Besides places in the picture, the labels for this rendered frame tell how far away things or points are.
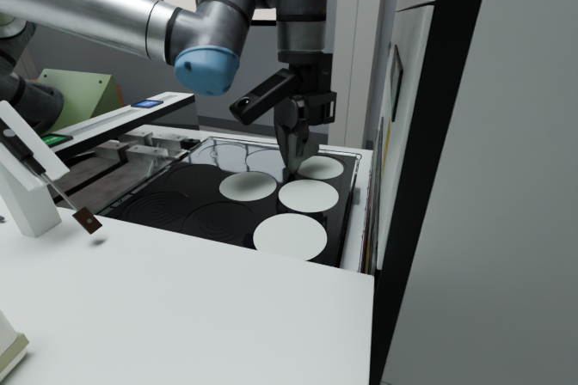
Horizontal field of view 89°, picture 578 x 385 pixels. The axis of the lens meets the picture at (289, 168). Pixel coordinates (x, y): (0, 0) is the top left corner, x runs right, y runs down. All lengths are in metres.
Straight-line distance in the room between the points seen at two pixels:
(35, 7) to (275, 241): 0.40
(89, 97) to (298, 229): 0.71
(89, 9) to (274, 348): 0.41
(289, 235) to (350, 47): 2.13
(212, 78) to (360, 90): 2.13
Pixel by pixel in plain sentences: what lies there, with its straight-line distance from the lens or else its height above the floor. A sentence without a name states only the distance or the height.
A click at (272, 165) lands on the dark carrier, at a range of 0.59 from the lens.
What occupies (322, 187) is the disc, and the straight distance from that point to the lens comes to 0.52.
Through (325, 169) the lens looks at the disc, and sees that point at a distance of 0.57.
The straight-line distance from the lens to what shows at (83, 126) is 0.75.
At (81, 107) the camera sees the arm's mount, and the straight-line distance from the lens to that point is 0.97.
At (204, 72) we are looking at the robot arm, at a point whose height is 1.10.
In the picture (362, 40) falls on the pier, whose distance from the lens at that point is 2.42.
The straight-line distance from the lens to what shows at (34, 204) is 0.39.
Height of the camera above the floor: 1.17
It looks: 28 degrees down
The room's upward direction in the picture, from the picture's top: straight up
